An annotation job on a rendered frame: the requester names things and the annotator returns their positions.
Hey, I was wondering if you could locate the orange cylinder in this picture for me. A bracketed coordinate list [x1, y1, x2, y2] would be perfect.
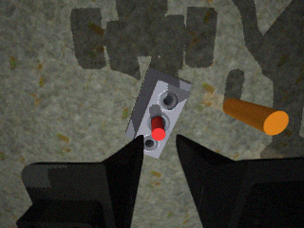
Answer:
[223, 98, 288, 135]

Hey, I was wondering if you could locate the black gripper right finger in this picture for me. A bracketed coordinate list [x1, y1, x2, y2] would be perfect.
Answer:
[176, 135, 304, 228]

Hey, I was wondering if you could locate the red peg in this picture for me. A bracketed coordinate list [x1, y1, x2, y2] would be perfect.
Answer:
[151, 116, 165, 141]

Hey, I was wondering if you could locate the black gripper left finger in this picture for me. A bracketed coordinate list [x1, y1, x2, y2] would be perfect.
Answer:
[21, 135, 144, 228]

